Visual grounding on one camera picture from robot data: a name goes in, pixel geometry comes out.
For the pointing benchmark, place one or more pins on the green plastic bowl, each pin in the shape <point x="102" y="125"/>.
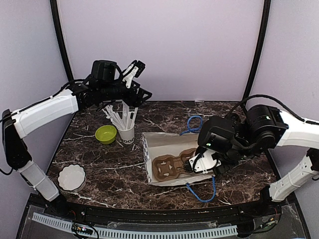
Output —
<point x="106" y="134"/>

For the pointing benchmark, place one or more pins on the white wrapped straw right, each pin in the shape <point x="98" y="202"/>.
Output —
<point x="133" y="117"/>

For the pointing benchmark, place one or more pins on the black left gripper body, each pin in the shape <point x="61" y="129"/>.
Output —
<point x="129" y="99"/>

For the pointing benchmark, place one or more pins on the blue checkered paper bag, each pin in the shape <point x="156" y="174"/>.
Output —
<point x="161" y="143"/>

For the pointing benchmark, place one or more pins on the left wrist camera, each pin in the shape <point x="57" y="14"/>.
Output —
<point x="133" y="71"/>

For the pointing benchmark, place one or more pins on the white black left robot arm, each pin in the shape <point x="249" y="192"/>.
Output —
<point x="106" y="84"/>

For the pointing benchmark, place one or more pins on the white slotted cable duct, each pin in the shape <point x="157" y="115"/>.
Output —
<point x="83" y="231"/>

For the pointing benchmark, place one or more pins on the paper cup holding straws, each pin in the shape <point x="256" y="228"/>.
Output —
<point x="127" y="136"/>

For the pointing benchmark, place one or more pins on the white wrapped straw upright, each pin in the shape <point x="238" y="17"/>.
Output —
<point x="125" y="114"/>

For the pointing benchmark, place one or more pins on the brown cardboard cup carrier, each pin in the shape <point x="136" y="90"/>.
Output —
<point x="169" y="167"/>

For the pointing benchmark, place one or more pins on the right black frame post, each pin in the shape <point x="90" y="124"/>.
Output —
<point x="259" y="48"/>

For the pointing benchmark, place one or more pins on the white fluted ceramic dish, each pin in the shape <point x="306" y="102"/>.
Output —
<point x="72" y="178"/>

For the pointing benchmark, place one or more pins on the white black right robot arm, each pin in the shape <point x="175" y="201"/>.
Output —
<point x="224" y="141"/>

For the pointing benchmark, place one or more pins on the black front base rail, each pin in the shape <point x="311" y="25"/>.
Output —
<point x="243" y="214"/>

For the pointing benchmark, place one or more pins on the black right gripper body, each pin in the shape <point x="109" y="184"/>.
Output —
<point x="218" y="171"/>

